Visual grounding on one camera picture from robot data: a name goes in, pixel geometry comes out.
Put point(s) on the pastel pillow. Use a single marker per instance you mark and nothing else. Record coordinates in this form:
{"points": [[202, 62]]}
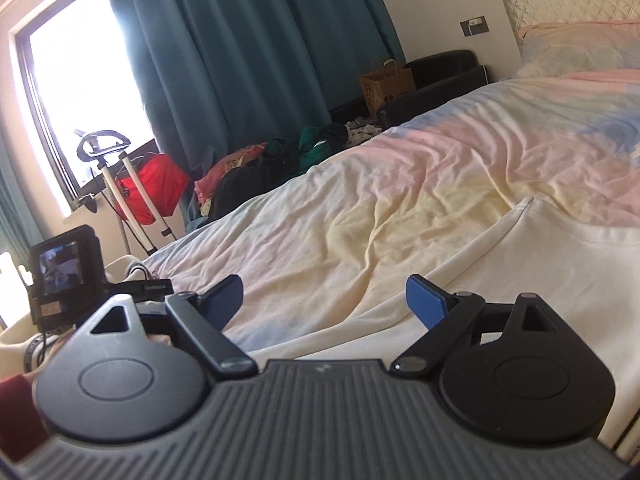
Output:
{"points": [[580, 47]]}

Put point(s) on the small black object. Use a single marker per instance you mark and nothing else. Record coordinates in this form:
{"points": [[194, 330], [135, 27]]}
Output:
{"points": [[91, 204]]}

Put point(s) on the dark framed window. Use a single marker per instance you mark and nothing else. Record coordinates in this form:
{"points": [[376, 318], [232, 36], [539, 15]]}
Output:
{"points": [[75, 85]]}

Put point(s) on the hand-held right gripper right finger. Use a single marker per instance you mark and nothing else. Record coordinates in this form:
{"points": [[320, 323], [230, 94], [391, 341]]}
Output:
{"points": [[425, 302]]}

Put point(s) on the cream pants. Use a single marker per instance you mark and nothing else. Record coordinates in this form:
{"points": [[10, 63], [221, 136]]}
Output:
{"points": [[560, 285]]}

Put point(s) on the garment steamer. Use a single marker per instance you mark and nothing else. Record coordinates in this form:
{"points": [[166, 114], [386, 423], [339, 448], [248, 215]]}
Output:
{"points": [[117, 180]]}

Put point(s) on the teal curtain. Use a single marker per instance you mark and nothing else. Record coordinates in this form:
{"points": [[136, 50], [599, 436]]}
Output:
{"points": [[17, 210], [250, 60]]}

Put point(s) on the brown paper bag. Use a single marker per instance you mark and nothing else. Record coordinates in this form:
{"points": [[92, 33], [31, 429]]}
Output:
{"points": [[387, 87]]}

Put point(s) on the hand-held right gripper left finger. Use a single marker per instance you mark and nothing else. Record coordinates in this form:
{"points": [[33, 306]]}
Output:
{"points": [[226, 302]]}

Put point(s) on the black sofa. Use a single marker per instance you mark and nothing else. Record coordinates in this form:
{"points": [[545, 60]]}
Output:
{"points": [[440, 80]]}

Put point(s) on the red cloth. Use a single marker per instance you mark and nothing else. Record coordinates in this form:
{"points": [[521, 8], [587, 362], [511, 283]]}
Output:
{"points": [[157, 187]]}

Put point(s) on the pile of clothes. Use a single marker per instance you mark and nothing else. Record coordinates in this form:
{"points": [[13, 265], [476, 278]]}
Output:
{"points": [[260, 170]]}

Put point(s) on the wall power socket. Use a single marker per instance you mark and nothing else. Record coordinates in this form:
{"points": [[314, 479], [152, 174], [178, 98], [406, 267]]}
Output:
{"points": [[474, 26]]}

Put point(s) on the pastel bed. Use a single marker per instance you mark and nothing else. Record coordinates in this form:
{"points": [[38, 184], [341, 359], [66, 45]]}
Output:
{"points": [[390, 185]]}

